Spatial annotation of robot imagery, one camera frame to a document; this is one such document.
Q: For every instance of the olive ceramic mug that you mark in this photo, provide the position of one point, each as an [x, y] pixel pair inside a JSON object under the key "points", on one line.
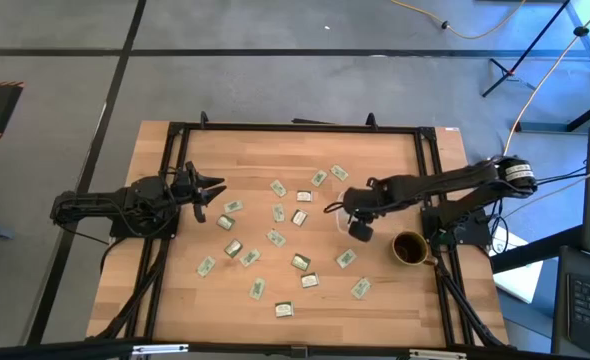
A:
{"points": [[410, 248]]}

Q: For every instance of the black aluminium table frame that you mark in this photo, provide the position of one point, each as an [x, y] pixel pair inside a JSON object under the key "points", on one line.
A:
{"points": [[300, 128]]}

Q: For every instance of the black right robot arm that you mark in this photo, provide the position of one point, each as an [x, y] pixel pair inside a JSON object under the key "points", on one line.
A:
{"points": [[450, 182]]}

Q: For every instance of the black rig crossbeam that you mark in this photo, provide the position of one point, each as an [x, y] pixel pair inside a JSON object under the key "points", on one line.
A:
{"points": [[75, 350]]}

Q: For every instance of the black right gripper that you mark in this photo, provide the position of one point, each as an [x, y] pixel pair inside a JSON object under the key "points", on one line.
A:
{"points": [[361, 231]]}

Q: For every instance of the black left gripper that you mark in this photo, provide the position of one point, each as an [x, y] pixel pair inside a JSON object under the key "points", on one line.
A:
{"points": [[190, 187]]}

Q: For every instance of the pale green tea packet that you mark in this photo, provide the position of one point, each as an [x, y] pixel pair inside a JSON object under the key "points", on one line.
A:
{"points": [[250, 257], [278, 188], [346, 258], [319, 178], [361, 288], [233, 206], [278, 212], [206, 266], [276, 238], [257, 288], [339, 172]]}

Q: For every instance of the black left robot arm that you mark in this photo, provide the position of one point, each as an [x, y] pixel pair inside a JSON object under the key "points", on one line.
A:
{"points": [[125, 200]]}

